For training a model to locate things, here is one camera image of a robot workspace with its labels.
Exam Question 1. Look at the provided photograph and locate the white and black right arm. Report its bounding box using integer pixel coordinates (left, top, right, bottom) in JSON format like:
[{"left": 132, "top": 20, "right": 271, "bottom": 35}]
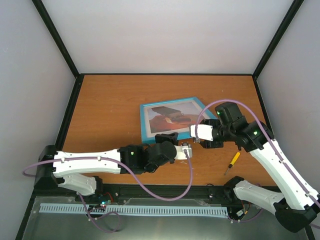
[{"left": 190, "top": 99, "right": 320, "bottom": 233}]

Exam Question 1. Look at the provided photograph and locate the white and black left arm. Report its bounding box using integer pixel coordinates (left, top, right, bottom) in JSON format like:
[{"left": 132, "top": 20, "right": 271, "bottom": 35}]
[{"left": 34, "top": 132, "right": 179, "bottom": 202}]

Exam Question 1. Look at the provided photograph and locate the blue wooden picture frame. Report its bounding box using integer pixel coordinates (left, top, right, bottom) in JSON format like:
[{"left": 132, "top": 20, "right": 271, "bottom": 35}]
[{"left": 140, "top": 97, "right": 205, "bottom": 144}]

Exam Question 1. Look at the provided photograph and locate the hot air balloon photo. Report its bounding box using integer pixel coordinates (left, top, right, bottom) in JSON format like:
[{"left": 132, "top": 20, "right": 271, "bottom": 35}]
[{"left": 146, "top": 100, "right": 202, "bottom": 135}]

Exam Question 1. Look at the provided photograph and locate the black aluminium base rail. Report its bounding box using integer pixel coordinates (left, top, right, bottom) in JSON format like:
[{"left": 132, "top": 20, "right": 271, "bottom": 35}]
[{"left": 33, "top": 182, "right": 299, "bottom": 207}]

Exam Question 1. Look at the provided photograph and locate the light blue slotted cable duct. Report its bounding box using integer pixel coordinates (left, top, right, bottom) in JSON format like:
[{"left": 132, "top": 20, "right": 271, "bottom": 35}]
[{"left": 38, "top": 203, "right": 228, "bottom": 218}]

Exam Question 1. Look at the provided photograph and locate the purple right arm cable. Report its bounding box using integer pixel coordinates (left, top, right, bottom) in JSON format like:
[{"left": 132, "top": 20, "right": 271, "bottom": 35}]
[{"left": 195, "top": 99, "right": 320, "bottom": 230}]

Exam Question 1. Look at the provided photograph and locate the yellow handled screwdriver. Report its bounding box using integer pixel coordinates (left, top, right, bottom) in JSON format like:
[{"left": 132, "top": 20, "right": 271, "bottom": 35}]
[{"left": 224, "top": 152, "right": 241, "bottom": 176}]

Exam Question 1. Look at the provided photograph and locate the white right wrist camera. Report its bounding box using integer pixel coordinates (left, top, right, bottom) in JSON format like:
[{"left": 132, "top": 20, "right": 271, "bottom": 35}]
[{"left": 189, "top": 124, "right": 214, "bottom": 143}]

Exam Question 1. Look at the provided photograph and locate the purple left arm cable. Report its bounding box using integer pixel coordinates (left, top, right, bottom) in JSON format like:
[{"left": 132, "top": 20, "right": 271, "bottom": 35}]
[{"left": 22, "top": 147, "right": 194, "bottom": 234}]

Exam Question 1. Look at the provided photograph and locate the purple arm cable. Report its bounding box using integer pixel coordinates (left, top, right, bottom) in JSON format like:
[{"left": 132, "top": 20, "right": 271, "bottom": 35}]
[
  {"left": 22, "top": 147, "right": 194, "bottom": 234},
  {"left": 195, "top": 99, "right": 320, "bottom": 230}
]

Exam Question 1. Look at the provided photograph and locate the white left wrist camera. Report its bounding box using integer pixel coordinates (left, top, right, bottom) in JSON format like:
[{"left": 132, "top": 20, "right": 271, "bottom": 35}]
[{"left": 174, "top": 142, "right": 193, "bottom": 160}]

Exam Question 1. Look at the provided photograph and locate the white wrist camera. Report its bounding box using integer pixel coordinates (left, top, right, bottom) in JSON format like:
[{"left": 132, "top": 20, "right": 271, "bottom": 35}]
[
  {"left": 174, "top": 142, "right": 193, "bottom": 160},
  {"left": 189, "top": 124, "right": 214, "bottom": 143}
]

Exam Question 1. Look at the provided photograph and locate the black enclosure frame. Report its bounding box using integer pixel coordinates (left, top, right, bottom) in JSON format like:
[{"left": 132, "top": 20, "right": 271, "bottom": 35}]
[{"left": 16, "top": 0, "right": 303, "bottom": 240}]

